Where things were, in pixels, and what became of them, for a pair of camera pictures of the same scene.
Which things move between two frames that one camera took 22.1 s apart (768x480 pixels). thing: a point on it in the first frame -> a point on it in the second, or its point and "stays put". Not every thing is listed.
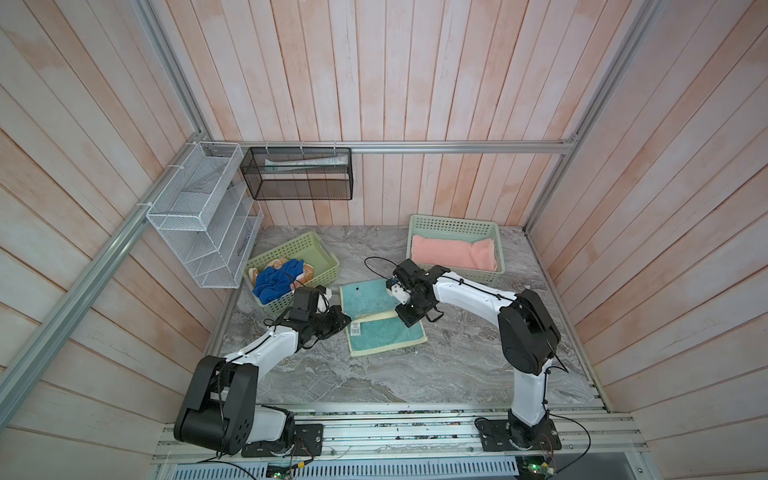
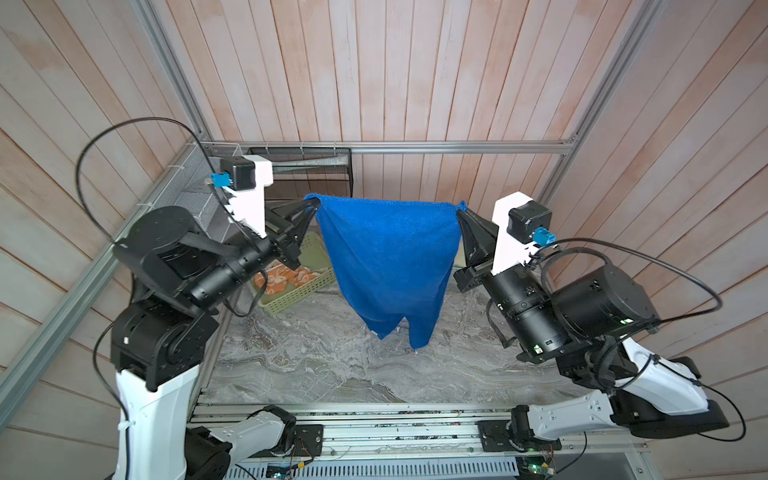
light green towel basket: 312,250 stays put
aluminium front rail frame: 412,442 stays put
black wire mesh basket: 300,172 stays put
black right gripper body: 411,310 -> 475,277
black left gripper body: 326,324 -> 278,245
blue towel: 274,283 -> 394,259
